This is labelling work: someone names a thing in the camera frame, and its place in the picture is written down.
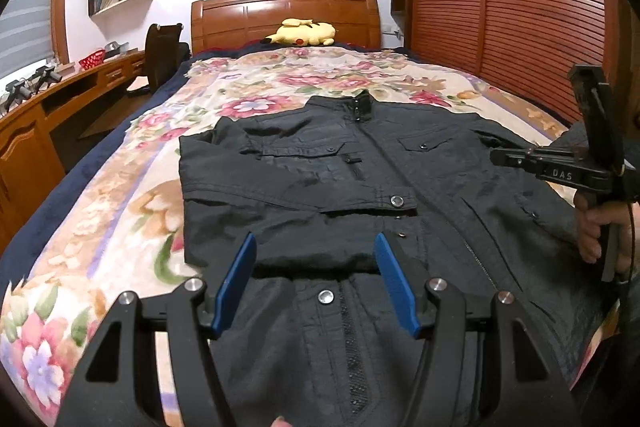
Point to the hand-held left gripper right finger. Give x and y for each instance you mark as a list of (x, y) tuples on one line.
[(395, 287)]

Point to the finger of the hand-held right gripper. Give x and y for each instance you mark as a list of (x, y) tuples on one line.
[(515, 157)]

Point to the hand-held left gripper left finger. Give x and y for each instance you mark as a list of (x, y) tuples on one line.
[(235, 287)]

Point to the black jacket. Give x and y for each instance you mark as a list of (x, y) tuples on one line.
[(310, 187)]

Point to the person's right hand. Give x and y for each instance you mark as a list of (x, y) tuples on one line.
[(590, 232)]

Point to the floral blanket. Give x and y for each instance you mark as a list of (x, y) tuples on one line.
[(125, 217)]

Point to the yellow plush toy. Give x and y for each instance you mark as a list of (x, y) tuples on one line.
[(305, 33)]

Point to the dark brown chair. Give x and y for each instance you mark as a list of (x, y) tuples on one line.
[(162, 52)]

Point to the wooden desk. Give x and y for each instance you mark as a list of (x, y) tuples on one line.
[(25, 147)]

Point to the grey desk item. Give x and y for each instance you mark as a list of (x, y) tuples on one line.
[(115, 49)]

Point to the red basket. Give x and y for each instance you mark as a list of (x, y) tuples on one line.
[(93, 59)]

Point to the wooden bed headboard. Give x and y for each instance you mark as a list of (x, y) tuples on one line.
[(240, 14)]

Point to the black clamp device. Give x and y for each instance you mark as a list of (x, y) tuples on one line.
[(15, 92), (44, 77)]

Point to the grey window blind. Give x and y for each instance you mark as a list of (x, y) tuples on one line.
[(27, 22)]

